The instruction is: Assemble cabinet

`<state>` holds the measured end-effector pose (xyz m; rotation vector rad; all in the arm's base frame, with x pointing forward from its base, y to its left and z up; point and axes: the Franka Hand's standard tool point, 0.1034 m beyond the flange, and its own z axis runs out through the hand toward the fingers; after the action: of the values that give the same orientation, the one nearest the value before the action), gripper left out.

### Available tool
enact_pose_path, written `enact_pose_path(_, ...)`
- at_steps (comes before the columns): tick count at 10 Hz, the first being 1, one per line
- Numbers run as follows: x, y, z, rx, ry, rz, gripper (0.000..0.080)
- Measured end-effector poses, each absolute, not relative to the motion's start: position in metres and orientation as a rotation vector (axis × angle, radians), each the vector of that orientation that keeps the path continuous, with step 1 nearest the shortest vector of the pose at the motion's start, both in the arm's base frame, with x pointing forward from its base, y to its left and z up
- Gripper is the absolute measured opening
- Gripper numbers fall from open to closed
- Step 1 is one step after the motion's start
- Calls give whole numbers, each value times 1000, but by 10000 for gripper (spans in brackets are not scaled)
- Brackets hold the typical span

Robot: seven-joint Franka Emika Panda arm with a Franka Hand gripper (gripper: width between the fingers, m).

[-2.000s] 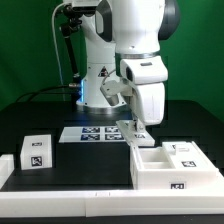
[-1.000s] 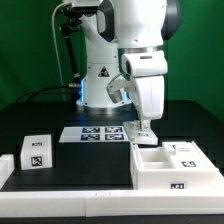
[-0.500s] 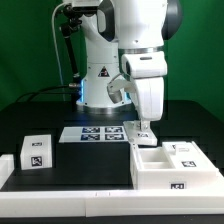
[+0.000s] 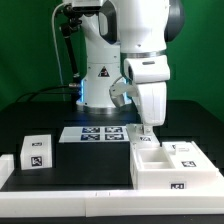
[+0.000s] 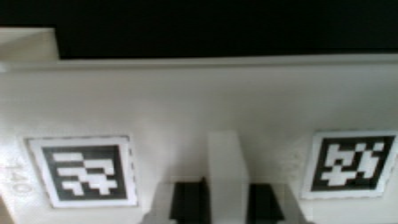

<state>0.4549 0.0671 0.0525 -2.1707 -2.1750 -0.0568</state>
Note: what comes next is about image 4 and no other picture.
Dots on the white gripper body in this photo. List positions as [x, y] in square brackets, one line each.
[151, 103]

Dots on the white cabinet door panel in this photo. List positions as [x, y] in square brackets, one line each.
[186, 155]
[140, 139]

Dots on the white cabinet body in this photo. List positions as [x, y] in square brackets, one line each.
[150, 169]

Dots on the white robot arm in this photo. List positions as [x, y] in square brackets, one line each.
[126, 54]

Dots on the white cabinet top block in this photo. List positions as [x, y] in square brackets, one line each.
[36, 152]

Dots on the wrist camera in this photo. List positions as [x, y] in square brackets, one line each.
[119, 90]

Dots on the white marker base plate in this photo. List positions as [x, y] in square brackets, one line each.
[94, 134]

